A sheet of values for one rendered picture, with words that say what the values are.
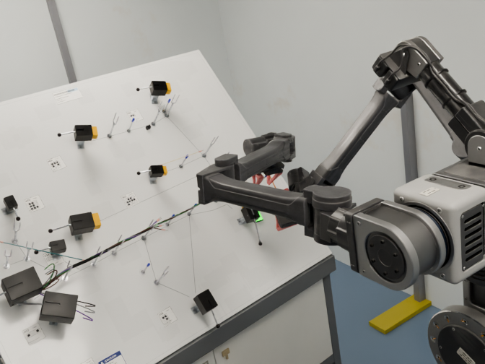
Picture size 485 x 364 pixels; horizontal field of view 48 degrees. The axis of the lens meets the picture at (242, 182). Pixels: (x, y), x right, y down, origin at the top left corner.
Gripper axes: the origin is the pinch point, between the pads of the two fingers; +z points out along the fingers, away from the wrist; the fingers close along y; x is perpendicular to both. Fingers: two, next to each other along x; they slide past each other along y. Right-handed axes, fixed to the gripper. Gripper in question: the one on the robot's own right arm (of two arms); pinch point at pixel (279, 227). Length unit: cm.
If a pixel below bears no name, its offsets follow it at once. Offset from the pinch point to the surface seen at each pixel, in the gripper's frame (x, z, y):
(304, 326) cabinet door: 24, 44, -17
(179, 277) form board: -2.7, 20.1, 31.6
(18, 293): -7, 5, 82
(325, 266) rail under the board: 10.5, 23.6, -26.1
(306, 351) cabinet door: 31, 52, -17
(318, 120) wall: -97, 77, -124
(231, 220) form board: -16.4, 17.5, 4.5
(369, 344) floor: 33, 106, -86
